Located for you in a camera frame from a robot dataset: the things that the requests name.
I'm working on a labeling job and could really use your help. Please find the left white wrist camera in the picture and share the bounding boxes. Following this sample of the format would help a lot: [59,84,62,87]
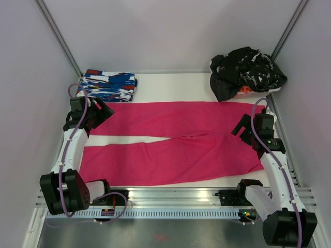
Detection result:
[70,97,91,113]

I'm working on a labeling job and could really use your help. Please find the pink trousers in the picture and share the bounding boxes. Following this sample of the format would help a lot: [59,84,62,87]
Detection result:
[80,102,263,186]

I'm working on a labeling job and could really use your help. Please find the slotted cable duct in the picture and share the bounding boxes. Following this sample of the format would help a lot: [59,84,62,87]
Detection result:
[45,208,257,220]

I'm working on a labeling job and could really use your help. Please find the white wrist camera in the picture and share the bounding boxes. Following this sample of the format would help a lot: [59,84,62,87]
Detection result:
[70,97,91,113]
[253,108,275,131]

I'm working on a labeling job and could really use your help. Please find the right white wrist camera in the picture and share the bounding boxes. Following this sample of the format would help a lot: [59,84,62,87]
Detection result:
[253,108,275,131]

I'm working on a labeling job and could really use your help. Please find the white basket with orange item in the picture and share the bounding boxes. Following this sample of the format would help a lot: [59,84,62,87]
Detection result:
[235,86,281,99]

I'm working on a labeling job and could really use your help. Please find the frame post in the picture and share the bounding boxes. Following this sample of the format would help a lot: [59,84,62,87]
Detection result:
[271,0,310,60]
[34,0,82,78]

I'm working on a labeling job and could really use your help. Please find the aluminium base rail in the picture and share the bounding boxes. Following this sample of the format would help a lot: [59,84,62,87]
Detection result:
[35,187,318,209]

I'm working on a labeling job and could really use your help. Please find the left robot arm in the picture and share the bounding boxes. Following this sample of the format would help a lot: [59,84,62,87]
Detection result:
[39,97,114,215]

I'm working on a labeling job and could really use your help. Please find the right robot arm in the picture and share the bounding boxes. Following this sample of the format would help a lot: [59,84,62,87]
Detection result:
[232,109,318,247]

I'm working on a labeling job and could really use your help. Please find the folded blue patterned trousers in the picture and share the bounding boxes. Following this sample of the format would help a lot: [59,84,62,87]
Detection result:
[76,69,138,102]

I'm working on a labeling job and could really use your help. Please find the left frame post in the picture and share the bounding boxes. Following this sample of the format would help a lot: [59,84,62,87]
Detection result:
[34,0,82,78]

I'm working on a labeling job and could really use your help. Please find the right frame post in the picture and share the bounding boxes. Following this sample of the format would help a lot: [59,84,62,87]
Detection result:
[271,0,310,60]

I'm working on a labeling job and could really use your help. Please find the black patterned clothes pile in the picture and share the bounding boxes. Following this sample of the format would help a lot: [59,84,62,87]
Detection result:
[209,46,288,102]

